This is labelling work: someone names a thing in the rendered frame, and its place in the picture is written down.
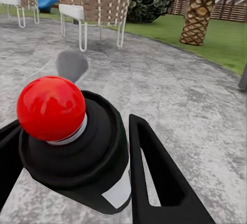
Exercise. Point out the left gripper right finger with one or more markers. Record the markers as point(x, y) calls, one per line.
point(179, 202)

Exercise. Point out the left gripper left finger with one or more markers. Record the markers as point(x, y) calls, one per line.
point(10, 161)

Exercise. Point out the pesticide atomizer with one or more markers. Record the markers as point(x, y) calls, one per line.
point(74, 142)

